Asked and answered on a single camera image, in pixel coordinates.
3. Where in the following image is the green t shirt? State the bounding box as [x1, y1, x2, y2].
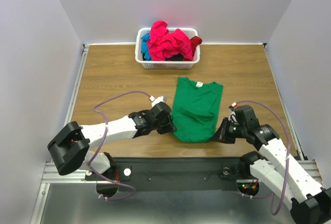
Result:
[172, 77, 223, 143]

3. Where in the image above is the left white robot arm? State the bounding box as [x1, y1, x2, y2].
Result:
[47, 101, 176, 180]

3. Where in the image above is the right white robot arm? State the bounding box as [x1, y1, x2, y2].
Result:
[211, 101, 330, 223]

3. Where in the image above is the black garment in basket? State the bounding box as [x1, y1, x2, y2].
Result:
[165, 54, 184, 62]

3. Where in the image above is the pink t shirt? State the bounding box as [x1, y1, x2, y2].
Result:
[147, 21, 193, 61]

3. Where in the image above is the blue t shirt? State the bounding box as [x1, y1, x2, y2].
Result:
[141, 33, 152, 61]

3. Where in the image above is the dark red t shirt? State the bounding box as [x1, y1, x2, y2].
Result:
[190, 36, 202, 54]

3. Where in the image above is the white plastic laundry basket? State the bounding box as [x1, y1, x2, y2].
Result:
[134, 27, 200, 69]

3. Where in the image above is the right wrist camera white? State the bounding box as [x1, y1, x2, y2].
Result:
[228, 102, 238, 123]

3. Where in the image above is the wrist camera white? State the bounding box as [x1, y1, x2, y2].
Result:
[149, 96, 167, 107]
[228, 102, 238, 123]

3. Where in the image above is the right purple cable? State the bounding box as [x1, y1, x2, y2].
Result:
[232, 100, 292, 215]

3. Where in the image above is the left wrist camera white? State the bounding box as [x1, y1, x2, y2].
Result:
[149, 96, 167, 107]

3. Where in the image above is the aluminium frame rail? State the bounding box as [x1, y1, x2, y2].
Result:
[30, 44, 90, 224]

